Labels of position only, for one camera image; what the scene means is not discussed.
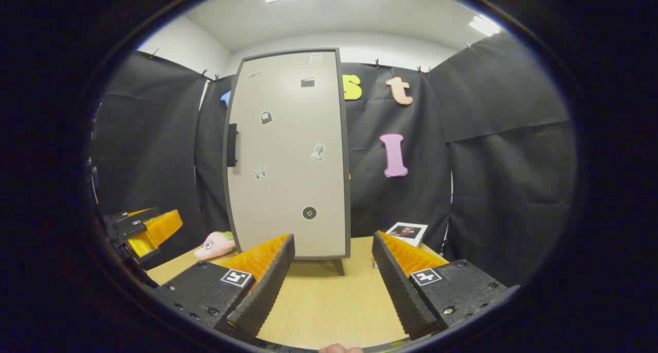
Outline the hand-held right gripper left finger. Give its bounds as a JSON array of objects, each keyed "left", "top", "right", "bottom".
[{"left": 154, "top": 233, "right": 296, "bottom": 341}]

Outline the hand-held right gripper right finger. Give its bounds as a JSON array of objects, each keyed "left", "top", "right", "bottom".
[{"left": 372, "top": 231, "right": 509, "bottom": 341}]

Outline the grey cabinet door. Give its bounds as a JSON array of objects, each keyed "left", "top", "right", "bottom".
[{"left": 226, "top": 51, "right": 346, "bottom": 257}]

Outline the black cabinet door handle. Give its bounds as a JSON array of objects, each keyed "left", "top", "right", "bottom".
[{"left": 227, "top": 123, "right": 239, "bottom": 167}]

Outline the dark grey cabinet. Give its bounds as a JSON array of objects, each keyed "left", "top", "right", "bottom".
[{"left": 223, "top": 47, "right": 353, "bottom": 276}]

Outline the pink plush toy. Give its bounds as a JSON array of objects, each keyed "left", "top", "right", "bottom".
[{"left": 194, "top": 231, "right": 236, "bottom": 260}]

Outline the white book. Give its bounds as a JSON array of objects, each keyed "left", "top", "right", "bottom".
[{"left": 385, "top": 222, "right": 428, "bottom": 249}]

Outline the black backdrop cloth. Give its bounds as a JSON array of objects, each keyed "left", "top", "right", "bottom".
[{"left": 90, "top": 32, "right": 576, "bottom": 287}]

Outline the small ceiling light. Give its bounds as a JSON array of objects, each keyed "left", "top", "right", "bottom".
[{"left": 469, "top": 15, "right": 502, "bottom": 36}]

